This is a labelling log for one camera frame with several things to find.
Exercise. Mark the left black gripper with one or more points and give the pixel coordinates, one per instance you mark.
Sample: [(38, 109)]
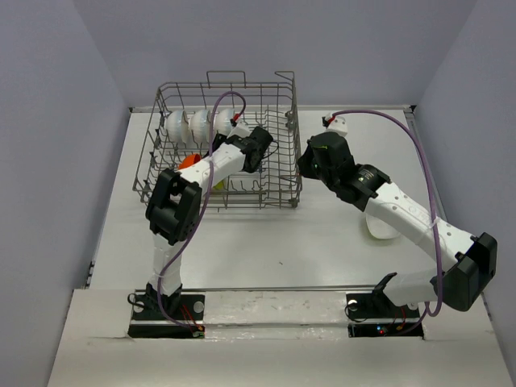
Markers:
[(217, 142)]

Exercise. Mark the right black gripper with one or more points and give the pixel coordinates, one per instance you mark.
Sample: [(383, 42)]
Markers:
[(304, 162)]

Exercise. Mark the orange bowl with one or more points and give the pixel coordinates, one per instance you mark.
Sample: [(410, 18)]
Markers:
[(190, 160)]

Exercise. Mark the grey wire dish rack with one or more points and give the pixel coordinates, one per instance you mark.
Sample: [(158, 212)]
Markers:
[(268, 104)]

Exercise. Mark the lime green bowl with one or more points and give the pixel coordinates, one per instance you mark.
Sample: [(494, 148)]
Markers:
[(218, 186)]

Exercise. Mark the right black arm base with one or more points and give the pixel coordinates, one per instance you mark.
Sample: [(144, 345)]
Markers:
[(374, 315)]

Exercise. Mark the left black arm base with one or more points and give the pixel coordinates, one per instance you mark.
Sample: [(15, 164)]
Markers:
[(181, 316)]

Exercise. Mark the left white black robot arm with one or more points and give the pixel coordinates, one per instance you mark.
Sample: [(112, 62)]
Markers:
[(179, 201)]

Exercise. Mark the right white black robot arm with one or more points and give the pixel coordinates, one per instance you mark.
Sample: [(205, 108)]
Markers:
[(468, 261)]

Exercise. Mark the white square bowl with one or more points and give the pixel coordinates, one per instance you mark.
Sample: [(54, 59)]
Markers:
[(379, 229)]

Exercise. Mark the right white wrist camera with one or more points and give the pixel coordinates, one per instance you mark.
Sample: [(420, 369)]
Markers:
[(335, 124)]

